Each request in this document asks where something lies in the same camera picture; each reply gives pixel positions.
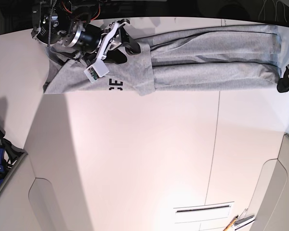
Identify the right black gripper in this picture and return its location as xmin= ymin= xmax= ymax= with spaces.
xmin=69 ymin=19 xmax=141 ymax=64

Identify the grey T-shirt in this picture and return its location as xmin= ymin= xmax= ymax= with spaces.
xmin=44 ymin=25 xmax=282 ymax=96

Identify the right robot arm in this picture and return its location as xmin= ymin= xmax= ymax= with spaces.
xmin=31 ymin=0 xmax=141 ymax=65

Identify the yellow pencil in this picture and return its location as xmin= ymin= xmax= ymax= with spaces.
xmin=223 ymin=216 xmax=238 ymax=231

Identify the blue black equipment pile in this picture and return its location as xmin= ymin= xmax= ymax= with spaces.
xmin=0 ymin=128 xmax=26 ymax=186

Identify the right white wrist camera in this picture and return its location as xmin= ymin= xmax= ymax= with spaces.
xmin=84 ymin=59 xmax=109 ymax=83

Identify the white cable slot cover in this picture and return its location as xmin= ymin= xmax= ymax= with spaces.
xmin=173 ymin=202 xmax=235 ymax=223

